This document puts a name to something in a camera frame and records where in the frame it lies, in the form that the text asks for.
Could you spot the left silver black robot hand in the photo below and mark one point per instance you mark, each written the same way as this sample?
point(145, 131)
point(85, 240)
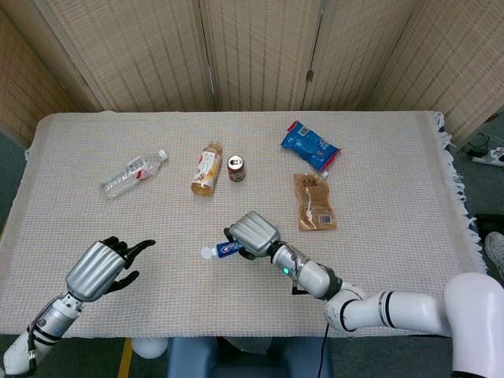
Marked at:
point(92, 271)

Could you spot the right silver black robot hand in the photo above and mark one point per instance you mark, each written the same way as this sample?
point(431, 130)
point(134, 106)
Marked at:
point(256, 234)

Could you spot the blue white toothpaste tube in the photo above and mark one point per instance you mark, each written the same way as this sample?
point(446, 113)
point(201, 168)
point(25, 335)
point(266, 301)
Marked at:
point(226, 248)

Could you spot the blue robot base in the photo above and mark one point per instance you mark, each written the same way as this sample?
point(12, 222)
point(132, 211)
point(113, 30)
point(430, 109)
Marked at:
point(189, 358)

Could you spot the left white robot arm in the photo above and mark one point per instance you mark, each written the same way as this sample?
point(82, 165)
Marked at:
point(51, 321)

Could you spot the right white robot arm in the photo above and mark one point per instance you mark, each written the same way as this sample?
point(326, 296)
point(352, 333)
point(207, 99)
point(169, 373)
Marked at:
point(413, 311)

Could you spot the red cartoon drink can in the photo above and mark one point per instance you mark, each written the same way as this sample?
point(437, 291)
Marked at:
point(236, 171)

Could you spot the brown spout pouch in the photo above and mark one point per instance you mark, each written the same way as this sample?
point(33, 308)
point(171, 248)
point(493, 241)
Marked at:
point(315, 201)

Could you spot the yellow tea drink bottle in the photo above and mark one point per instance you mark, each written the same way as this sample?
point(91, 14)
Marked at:
point(206, 169)

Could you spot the beige woven tablecloth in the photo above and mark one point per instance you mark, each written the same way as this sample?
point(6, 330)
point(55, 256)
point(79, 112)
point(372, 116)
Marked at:
point(177, 295)

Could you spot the white round robot part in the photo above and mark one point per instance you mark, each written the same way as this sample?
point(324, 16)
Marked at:
point(149, 347)

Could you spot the clear plastic water bottle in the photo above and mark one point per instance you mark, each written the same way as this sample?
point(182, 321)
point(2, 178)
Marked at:
point(126, 175)

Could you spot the blue snack bag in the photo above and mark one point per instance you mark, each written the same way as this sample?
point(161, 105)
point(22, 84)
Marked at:
point(309, 143)

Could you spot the brass screen hinge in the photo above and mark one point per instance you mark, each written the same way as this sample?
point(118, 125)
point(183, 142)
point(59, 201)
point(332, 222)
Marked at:
point(310, 76)

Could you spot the woven folding screen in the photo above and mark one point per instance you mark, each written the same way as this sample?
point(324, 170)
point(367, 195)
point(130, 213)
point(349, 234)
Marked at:
point(138, 51)

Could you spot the white shoe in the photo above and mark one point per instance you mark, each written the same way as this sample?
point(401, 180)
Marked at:
point(496, 250)

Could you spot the white power strip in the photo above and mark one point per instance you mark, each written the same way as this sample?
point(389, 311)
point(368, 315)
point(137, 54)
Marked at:
point(490, 156)

